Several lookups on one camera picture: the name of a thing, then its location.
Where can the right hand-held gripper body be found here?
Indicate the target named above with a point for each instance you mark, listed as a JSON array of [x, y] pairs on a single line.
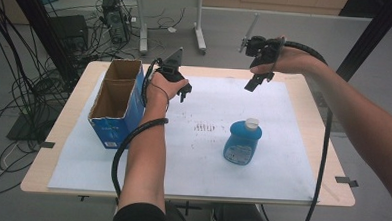
[[265, 50]]

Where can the dark floor mat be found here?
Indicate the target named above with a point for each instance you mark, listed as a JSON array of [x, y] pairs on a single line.
[[29, 126]]

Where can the black slanted metal post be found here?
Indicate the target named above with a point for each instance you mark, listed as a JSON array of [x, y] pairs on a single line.
[[370, 38]]

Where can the grey tape piece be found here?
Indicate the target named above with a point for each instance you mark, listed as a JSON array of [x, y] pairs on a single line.
[[346, 181], [47, 144]]

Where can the black box on floor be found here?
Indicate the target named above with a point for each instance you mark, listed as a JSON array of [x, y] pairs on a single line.
[[69, 33]]

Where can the black metal stand post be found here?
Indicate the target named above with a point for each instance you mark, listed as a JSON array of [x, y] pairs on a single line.
[[40, 27]]

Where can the person's right hand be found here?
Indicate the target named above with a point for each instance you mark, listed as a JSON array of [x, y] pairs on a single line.
[[292, 63]]

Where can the blue cardboard box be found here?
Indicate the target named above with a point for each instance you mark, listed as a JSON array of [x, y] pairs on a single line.
[[130, 117]]

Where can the white desk frame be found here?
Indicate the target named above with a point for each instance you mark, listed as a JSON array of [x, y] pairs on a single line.
[[199, 27]]

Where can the blue bottle with white cap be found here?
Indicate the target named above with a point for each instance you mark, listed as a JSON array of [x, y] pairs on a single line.
[[242, 142]]

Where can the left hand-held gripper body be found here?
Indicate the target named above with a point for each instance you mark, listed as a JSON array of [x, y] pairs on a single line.
[[171, 69]]

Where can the person's legs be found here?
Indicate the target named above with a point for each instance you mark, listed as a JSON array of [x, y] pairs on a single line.
[[239, 220]]

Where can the white paper mat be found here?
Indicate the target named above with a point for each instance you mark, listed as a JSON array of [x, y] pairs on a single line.
[[198, 170]]

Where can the wooden cabinet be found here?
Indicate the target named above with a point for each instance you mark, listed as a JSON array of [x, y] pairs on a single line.
[[275, 2]]

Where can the computer tower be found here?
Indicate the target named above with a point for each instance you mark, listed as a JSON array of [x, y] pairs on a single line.
[[115, 20]]

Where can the person's left hand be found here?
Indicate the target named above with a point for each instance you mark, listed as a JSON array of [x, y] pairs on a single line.
[[163, 88]]

